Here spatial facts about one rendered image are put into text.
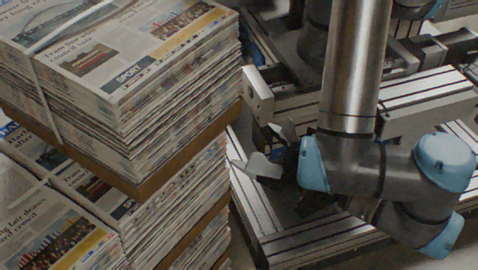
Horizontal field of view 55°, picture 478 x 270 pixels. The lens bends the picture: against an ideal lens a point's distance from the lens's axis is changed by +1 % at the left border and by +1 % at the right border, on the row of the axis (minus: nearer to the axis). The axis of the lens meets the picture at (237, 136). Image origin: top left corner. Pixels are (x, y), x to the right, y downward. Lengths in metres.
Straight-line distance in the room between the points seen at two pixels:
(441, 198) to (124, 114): 0.43
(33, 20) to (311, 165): 0.50
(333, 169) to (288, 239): 0.87
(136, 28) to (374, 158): 0.41
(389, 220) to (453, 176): 0.14
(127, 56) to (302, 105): 0.56
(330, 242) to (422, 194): 0.86
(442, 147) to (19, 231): 0.64
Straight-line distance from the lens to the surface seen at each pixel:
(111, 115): 0.65
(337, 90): 0.60
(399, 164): 0.63
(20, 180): 0.90
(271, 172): 0.77
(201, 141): 0.84
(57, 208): 0.83
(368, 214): 0.73
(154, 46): 0.71
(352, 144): 0.61
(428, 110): 1.19
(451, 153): 0.63
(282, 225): 1.51
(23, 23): 0.83
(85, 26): 0.79
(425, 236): 0.71
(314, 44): 1.07
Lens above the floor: 1.45
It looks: 45 degrees down
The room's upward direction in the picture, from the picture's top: straight up
